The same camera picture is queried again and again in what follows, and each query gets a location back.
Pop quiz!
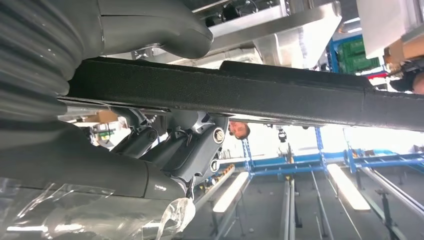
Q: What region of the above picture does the cardboard box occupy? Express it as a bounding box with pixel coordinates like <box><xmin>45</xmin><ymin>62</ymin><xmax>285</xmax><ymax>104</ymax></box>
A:
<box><xmin>384</xmin><ymin>33</ymin><xmax>424</xmax><ymax>67</ymax></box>

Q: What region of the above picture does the blue metal shelf rack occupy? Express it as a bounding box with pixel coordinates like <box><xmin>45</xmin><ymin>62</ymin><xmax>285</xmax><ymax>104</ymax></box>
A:
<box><xmin>241</xmin><ymin>127</ymin><xmax>424</xmax><ymax>176</ymax></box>

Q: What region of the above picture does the blue metal frame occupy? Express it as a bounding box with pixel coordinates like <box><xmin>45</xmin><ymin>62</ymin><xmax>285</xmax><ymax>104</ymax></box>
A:
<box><xmin>327</xmin><ymin>34</ymin><xmax>365</xmax><ymax>74</ymax></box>

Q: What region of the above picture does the ceiling light strip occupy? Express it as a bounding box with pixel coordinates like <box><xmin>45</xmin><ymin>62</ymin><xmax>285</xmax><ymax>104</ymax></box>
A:
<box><xmin>327</xmin><ymin>163</ymin><xmax>371</xmax><ymax>211</ymax></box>
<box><xmin>213</xmin><ymin>171</ymin><xmax>250</xmax><ymax>214</ymax></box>

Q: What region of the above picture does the person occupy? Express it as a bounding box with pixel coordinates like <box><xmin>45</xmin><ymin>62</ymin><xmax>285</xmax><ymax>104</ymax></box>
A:
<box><xmin>228</xmin><ymin>120</ymin><xmax>252</xmax><ymax>141</ymax></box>

